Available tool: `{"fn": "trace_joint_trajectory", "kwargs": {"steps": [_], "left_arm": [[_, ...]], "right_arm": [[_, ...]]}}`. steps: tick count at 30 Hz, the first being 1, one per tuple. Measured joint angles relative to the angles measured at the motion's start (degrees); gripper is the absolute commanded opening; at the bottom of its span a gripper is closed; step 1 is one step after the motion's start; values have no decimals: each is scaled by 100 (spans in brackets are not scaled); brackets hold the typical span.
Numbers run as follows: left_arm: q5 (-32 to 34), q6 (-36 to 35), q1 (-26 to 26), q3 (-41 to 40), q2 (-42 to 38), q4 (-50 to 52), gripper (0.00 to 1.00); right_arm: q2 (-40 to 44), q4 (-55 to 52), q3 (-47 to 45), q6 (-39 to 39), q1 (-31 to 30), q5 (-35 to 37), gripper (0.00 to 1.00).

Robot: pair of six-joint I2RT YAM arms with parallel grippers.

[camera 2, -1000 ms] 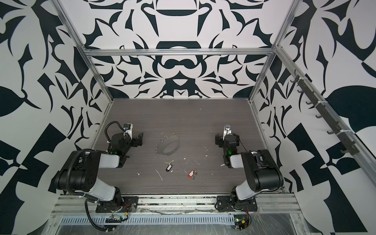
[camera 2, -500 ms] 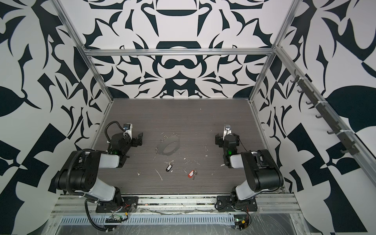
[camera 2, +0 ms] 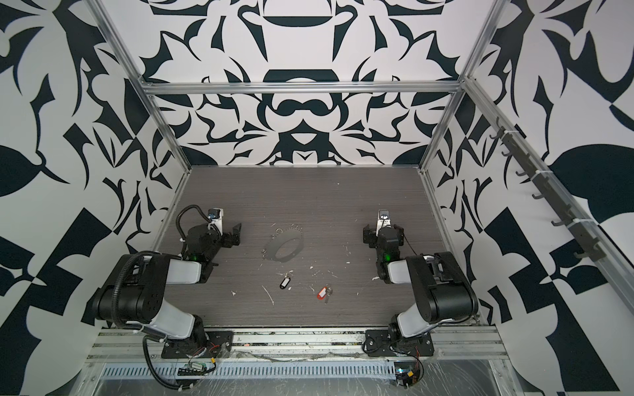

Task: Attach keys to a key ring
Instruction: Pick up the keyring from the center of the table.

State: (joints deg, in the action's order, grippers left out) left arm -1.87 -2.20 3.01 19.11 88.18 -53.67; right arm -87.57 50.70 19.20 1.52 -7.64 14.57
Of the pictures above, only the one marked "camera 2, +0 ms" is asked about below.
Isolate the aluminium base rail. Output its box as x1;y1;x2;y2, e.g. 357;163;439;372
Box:
86;325;509;365

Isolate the perforated metal ring plate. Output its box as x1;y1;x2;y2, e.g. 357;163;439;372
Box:
263;229;305;262

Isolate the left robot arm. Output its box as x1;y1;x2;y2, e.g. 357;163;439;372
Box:
88;222;242;348

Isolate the red key tag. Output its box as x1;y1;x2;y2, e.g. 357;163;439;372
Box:
316;286;326;300

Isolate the silver key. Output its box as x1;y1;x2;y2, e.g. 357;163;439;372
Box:
324;286;333;304

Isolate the horizontal aluminium frame bar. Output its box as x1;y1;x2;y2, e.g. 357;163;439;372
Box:
141;81;460;95

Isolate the right circuit board with wires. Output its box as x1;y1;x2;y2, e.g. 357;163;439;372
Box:
395;361;424;388

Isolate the circuit board with wires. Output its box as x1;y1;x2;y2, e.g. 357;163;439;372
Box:
395;361;424;388
177;359;217;376

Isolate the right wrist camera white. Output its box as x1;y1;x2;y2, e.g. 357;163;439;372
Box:
376;210;391;234

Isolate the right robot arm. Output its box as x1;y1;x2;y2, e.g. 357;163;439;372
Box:
363;225;479;341

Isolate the black key tag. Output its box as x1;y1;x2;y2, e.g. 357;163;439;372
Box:
279;277;291;290

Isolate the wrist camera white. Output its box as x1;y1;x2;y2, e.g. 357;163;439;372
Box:
376;210;391;234
207;208;224;234

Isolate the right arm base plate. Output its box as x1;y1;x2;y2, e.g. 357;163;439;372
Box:
362;329;435;357

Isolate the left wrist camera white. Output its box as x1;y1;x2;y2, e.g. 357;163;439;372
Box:
207;208;224;234

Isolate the white slotted cable duct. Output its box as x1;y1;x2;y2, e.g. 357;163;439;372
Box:
98;362;397;381

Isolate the left circuit board with wires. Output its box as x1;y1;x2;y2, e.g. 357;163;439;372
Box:
177;359;217;376

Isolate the wall hook rail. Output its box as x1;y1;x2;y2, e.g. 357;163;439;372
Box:
490;117;608;262

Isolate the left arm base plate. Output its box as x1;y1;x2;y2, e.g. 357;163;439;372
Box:
161;330;234;359

